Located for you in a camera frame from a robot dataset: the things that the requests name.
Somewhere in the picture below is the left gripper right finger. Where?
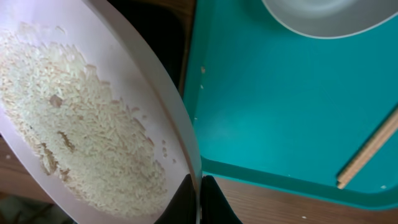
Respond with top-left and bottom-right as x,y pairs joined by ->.
200,175 -> 243,224

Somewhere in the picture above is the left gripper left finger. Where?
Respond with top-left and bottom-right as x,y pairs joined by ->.
154,174 -> 197,224

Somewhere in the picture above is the pile of rice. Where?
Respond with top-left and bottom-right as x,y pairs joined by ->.
1,24 -> 167,218

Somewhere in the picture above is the large pink plate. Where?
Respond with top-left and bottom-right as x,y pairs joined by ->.
1,1 -> 201,223

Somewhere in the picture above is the teal serving tray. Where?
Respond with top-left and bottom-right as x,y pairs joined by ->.
183,1 -> 397,210

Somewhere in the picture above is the black tray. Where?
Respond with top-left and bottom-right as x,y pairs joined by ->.
109,0 -> 196,91

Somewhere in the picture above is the grey bowl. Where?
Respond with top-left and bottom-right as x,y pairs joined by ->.
262,0 -> 397,39

